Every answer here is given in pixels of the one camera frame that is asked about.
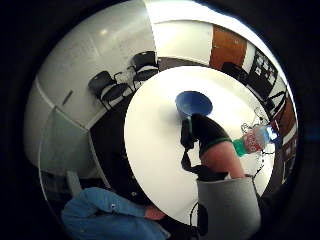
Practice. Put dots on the green-capped plastic bottle, red label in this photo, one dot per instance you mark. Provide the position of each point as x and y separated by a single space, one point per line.
253 140

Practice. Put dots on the blue bowl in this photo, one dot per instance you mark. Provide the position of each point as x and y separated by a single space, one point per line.
193 101

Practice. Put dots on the brown wooden door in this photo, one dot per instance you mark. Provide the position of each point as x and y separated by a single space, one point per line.
227 46

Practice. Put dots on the black office chair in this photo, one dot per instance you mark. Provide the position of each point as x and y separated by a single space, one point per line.
235 71

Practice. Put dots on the dark framed window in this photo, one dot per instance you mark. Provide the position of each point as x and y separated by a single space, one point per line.
263 73

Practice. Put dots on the black chair with metal frame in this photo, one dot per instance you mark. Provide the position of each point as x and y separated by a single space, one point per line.
108 87
144 65

